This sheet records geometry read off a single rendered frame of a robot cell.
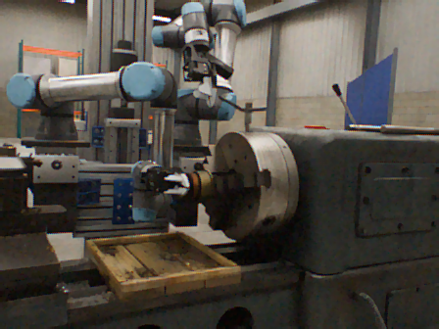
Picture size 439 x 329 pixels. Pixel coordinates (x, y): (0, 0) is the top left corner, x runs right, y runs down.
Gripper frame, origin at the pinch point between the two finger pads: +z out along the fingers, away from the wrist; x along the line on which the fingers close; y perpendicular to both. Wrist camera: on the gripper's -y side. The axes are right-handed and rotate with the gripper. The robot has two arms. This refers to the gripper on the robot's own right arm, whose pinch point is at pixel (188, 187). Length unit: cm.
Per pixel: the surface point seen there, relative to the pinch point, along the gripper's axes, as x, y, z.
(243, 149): 10.6, -15.1, 2.2
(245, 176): 4.0, -11.7, 9.5
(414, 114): 72, -980, -706
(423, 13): 345, -986, -713
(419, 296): -33, -73, 16
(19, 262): -11.2, 40.1, 13.8
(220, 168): 4.3, -12.3, -5.3
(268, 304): -29.8, -20.0, 11.4
